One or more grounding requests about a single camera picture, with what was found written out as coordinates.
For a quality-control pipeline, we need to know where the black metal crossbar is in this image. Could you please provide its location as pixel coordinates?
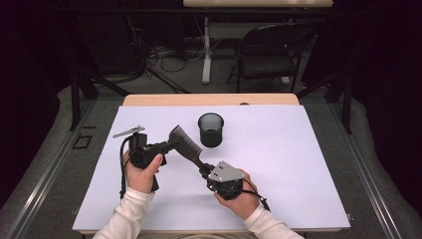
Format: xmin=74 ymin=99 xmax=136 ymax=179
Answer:
xmin=46 ymin=7 xmax=369 ymax=18

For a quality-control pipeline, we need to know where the black mesh cup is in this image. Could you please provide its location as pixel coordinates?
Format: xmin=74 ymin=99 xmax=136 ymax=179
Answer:
xmin=197 ymin=113 xmax=225 ymax=148

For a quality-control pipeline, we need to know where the hand-held gripper cable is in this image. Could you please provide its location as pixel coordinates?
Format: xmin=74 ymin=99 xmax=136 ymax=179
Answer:
xmin=118 ymin=135 xmax=133 ymax=200
xmin=241 ymin=178 xmax=272 ymax=212

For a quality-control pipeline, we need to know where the white-legged wooden desk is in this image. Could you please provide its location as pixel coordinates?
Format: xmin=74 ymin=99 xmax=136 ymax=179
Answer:
xmin=182 ymin=0 xmax=334 ymax=85

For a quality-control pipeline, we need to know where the white table sheet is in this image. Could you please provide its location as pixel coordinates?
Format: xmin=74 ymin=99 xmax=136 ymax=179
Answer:
xmin=72 ymin=105 xmax=351 ymax=232

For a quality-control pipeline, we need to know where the light wooden table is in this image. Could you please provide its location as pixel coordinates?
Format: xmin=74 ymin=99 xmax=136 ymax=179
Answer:
xmin=79 ymin=93 xmax=342 ymax=235

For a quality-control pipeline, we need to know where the left hand-held gripper cable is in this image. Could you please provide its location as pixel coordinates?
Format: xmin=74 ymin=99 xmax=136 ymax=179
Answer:
xmin=118 ymin=135 xmax=133 ymax=200

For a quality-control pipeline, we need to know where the person's left hand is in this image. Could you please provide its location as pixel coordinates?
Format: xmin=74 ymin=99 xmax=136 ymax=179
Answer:
xmin=122 ymin=149 xmax=165 ymax=194

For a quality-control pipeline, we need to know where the black comb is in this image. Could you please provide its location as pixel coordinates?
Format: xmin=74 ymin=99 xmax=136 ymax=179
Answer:
xmin=167 ymin=124 xmax=209 ymax=169

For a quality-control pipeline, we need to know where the grey metal floor rail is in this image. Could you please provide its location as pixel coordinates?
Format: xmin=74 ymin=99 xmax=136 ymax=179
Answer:
xmin=327 ymin=103 xmax=403 ymax=239
xmin=9 ymin=99 xmax=98 ymax=239

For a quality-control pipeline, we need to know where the right hand-held gripper cable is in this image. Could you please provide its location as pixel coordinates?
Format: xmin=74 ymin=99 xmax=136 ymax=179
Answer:
xmin=241 ymin=178 xmax=272 ymax=212

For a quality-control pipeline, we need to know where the person's right hand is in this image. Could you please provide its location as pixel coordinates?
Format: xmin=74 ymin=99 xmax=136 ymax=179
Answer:
xmin=213 ymin=168 xmax=263 ymax=221

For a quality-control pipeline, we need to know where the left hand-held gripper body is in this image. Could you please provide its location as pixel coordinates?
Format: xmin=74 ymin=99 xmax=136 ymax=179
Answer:
xmin=112 ymin=124 xmax=168 ymax=170

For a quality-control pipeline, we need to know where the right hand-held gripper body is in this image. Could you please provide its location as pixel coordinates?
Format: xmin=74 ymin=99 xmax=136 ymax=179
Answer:
xmin=206 ymin=160 xmax=247 ymax=201

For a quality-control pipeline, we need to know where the black folding chair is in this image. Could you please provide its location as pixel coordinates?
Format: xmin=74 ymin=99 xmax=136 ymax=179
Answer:
xmin=226 ymin=22 xmax=317 ymax=94

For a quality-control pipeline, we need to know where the black metal stand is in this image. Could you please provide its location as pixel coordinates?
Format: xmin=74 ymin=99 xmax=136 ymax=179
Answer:
xmin=296 ymin=66 xmax=353 ymax=135
xmin=68 ymin=69 xmax=132 ymax=132

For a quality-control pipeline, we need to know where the bundle of floor cables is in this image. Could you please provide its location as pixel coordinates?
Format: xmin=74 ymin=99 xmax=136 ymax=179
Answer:
xmin=125 ymin=16 xmax=220 ymax=94

